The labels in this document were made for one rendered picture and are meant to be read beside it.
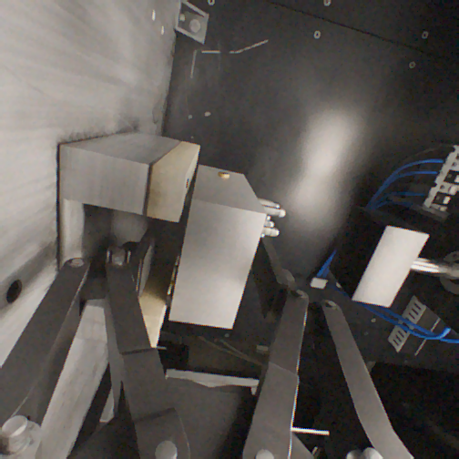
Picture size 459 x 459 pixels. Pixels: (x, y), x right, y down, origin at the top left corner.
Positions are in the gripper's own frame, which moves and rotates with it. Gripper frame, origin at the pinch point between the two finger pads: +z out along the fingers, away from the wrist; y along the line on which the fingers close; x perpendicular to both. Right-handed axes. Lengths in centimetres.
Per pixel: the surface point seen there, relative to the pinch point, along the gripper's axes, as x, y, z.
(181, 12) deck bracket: 21.0, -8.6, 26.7
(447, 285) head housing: -2.0, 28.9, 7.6
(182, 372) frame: -24.7, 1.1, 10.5
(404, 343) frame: -26, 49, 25
